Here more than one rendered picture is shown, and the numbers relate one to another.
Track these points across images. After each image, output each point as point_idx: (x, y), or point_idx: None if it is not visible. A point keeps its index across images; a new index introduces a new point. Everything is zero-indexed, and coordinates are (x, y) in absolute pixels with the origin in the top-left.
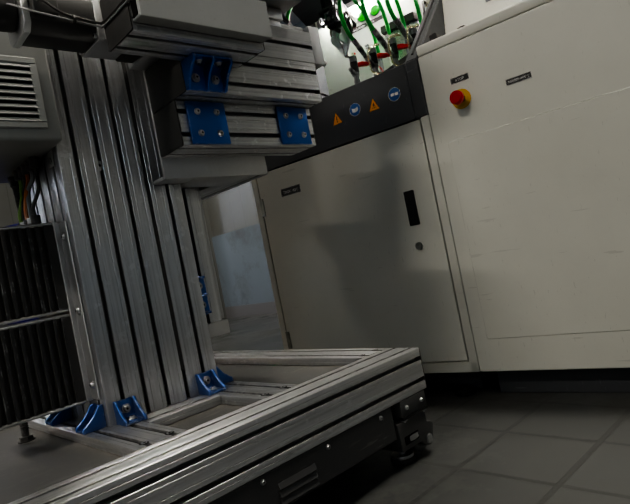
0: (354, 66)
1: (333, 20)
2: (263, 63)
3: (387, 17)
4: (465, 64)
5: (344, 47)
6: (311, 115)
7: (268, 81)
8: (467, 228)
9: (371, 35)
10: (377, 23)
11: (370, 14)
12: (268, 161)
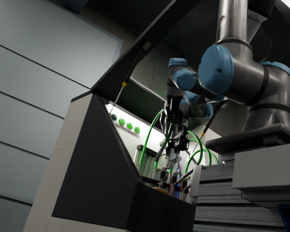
0: (165, 176)
1: (185, 148)
2: None
3: (141, 140)
4: None
5: (172, 163)
6: (193, 215)
7: None
8: None
9: (129, 140)
10: (135, 137)
11: (134, 129)
12: (149, 227)
